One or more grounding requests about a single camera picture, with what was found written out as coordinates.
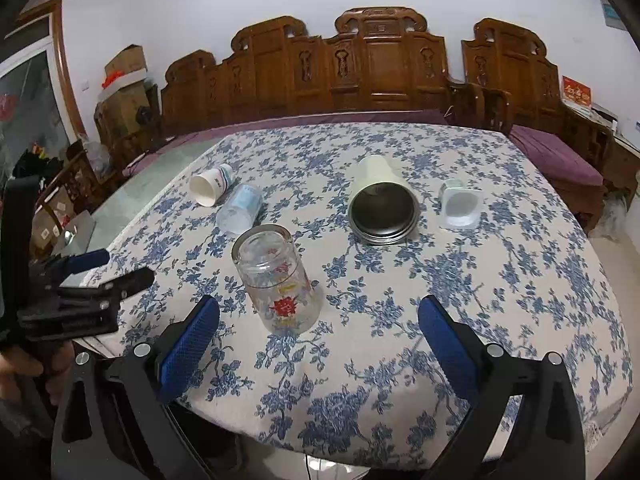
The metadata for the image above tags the red sign card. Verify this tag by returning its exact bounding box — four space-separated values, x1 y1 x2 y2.
562 76 592 107

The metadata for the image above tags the cream steel thermos cup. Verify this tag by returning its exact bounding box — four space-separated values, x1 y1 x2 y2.
347 155 420 246

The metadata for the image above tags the blue floral tablecloth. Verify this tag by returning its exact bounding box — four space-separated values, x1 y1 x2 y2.
87 124 634 467

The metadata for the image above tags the person left hand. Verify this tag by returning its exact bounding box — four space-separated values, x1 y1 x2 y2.
1 341 75 405

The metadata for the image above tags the cardboard box stack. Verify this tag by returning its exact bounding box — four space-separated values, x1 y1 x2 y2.
93 44 160 157

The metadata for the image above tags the green white yogurt cup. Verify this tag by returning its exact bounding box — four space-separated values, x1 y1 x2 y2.
438 179 484 231

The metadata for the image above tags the purple armchair cushion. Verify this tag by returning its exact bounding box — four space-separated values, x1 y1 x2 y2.
508 125 603 186

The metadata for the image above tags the wall electrical panel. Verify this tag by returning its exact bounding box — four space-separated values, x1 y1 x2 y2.
600 0 627 32

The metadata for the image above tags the floral printed glass cup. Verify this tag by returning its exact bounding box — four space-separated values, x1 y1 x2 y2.
231 224 321 336

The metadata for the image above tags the carved wooden sofa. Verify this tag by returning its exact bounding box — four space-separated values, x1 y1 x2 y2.
160 6 452 134

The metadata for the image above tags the translucent plastic cup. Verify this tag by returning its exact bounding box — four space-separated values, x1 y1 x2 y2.
216 183 262 236

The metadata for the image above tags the white paper cup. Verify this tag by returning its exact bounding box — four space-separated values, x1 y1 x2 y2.
189 164 234 207

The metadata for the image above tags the wooden side table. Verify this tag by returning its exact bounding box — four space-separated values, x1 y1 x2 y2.
563 104 639 206

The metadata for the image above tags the carved wooden armchair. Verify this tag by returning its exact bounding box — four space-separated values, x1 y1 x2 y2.
462 18 564 134

